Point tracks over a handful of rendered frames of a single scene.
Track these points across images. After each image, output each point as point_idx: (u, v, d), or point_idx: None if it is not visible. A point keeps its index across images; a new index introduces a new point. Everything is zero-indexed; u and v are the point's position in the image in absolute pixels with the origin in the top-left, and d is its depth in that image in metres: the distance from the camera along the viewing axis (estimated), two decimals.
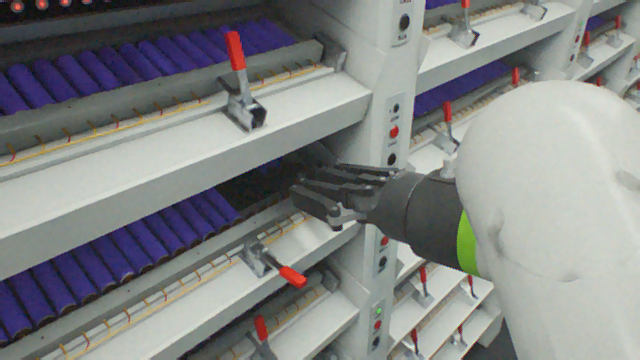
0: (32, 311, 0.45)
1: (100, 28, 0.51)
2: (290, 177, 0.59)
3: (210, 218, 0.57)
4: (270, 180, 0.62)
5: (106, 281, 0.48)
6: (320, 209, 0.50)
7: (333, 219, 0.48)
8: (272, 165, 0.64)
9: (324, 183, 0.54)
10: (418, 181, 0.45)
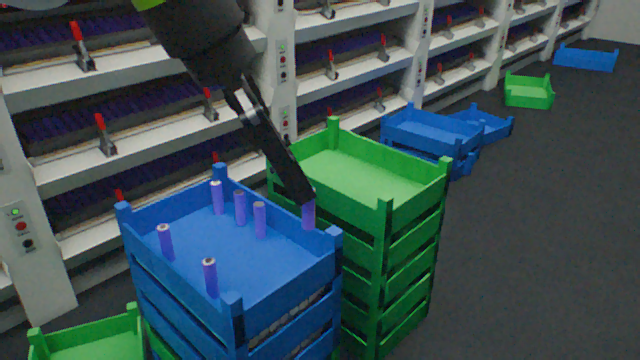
0: None
1: None
2: None
3: None
4: None
5: None
6: None
7: None
8: None
9: (273, 124, 0.58)
10: (239, 23, 0.50)
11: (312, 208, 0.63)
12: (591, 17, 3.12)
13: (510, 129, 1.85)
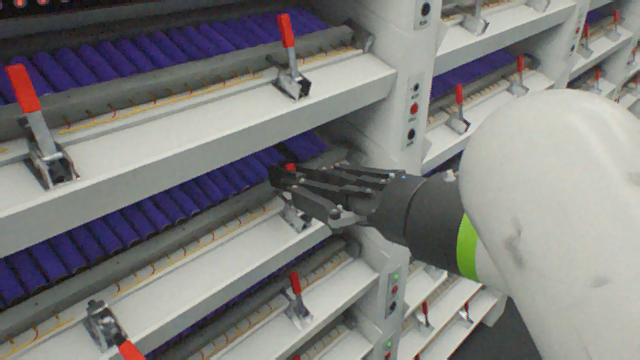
0: (106, 243, 0.53)
1: (163, 13, 0.58)
2: (309, 181, 0.61)
3: (246, 176, 0.66)
4: None
5: (164, 222, 0.56)
6: (381, 179, 0.57)
7: None
8: (301, 147, 0.73)
9: None
10: None
11: (263, 167, 0.69)
12: None
13: None
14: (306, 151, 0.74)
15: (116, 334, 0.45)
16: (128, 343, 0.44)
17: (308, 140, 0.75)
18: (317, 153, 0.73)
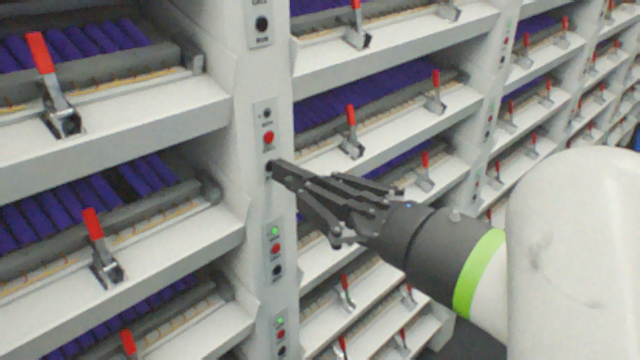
0: None
1: None
2: None
3: (55, 220, 0.56)
4: None
5: None
6: (378, 192, 0.58)
7: (402, 197, 0.57)
8: (141, 181, 0.63)
9: None
10: None
11: (86, 207, 0.59)
12: None
13: None
14: (149, 185, 0.64)
15: None
16: None
17: (154, 172, 0.65)
18: (160, 188, 0.63)
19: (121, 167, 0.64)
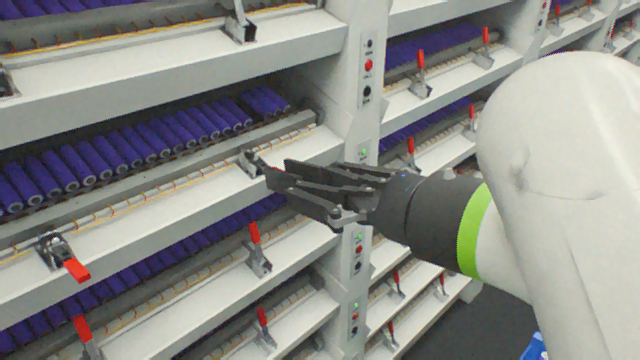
0: (62, 178, 0.56)
1: None
2: (313, 179, 0.62)
3: (204, 127, 0.69)
4: (290, 165, 0.64)
5: (120, 162, 0.59)
6: (383, 178, 0.57)
7: None
8: (261, 103, 0.76)
9: None
10: None
11: None
12: None
13: None
14: (266, 107, 0.77)
15: (63, 253, 0.48)
16: (73, 259, 0.47)
17: (269, 97, 0.77)
18: (277, 109, 0.76)
19: (243, 93, 0.77)
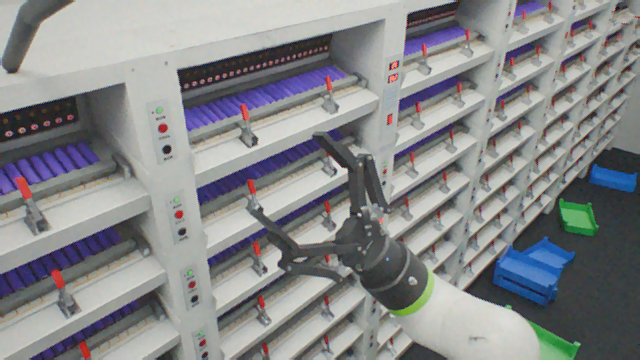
0: None
1: None
2: (338, 154, 0.65)
3: None
4: (323, 134, 0.62)
5: (277, 277, 1.41)
6: (377, 192, 0.69)
7: (385, 209, 0.70)
8: None
9: (350, 187, 0.67)
10: None
11: None
12: (614, 135, 4.13)
13: (572, 259, 2.86)
14: None
15: (263, 311, 1.30)
16: (262, 304, 1.30)
17: None
18: None
19: None
